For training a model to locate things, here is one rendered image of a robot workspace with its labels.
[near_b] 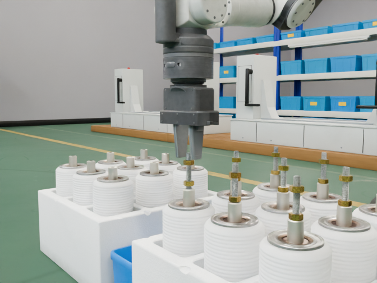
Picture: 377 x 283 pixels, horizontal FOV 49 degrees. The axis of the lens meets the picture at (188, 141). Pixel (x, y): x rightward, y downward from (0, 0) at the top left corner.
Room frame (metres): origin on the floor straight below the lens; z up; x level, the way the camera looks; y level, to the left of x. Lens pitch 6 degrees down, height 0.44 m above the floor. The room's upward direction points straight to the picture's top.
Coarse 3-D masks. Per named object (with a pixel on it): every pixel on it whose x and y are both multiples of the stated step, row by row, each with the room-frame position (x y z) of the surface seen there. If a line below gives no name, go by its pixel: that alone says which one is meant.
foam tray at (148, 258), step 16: (144, 240) 0.74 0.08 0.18; (160, 240) 0.75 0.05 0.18; (144, 256) 0.70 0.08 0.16; (160, 256) 0.67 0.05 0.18; (176, 256) 0.66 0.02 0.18; (192, 256) 0.66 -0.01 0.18; (144, 272) 0.70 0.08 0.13; (160, 272) 0.66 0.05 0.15; (176, 272) 0.63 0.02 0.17; (192, 272) 0.60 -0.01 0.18; (208, 272) 0.60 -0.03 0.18
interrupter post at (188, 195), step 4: (184, 188) 0.73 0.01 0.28; (192, 188) 0.73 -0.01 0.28; (184, 192) 0.72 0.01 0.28; (188, 192) 0.72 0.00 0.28; (192, 192) 0.72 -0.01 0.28; (184, 196) 0.72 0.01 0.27; (188, 196) 0.72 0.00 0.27; (192, 196) 0.72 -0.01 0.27; (184, 200) 0.72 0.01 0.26; (188, 200) 0.72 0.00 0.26; (192, 200) 0.72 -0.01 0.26; (184, 204) 0.72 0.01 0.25; (188, 204) 0.72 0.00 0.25; (192, 204) 0.72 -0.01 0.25
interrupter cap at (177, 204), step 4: (172, 200) 0.74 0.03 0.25; (176, 200) 0.75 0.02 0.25; (180, 200) 0.75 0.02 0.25; (196, 200) 0.75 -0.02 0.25; (200, 200) 0.75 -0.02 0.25; (204, 200) 0.75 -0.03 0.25; (168, 204) 0.72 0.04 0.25; (172, 204) 0.72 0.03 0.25; (176, 204) 0.72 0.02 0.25; (180, 204) 0.73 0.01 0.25; (196, 204) 0.73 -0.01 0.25; (200, 204) 0.72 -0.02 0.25; (204, 204) 0.72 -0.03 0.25; (208, 204) 0.72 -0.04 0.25; (172, 208) 0.70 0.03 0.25; (176, 208) 0.70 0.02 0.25; (180, 208) 0.69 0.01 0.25; (184, 208) 0.69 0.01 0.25; (188, 208) 0.69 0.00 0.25; (192, 208) 0.69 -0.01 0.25; (196, 208) 0.69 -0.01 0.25; (200, 208) 0.70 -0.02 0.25; (204, 208) 0.70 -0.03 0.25
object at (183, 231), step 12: (168, 216) 0.70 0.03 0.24; (180, 216) 0.68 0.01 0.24; (192, 216) 0.68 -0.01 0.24; (204, 216) 0.69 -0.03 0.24; (168, 228) 0.69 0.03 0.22; (180, 228) 0.68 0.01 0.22; (192, 228) 0.68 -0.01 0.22; (168, 240) 0.70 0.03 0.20; (180, 240) 0.68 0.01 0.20; (192, 240) 0.68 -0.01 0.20; (180, 252) 0.68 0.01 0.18; (192, 252) 0.68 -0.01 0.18
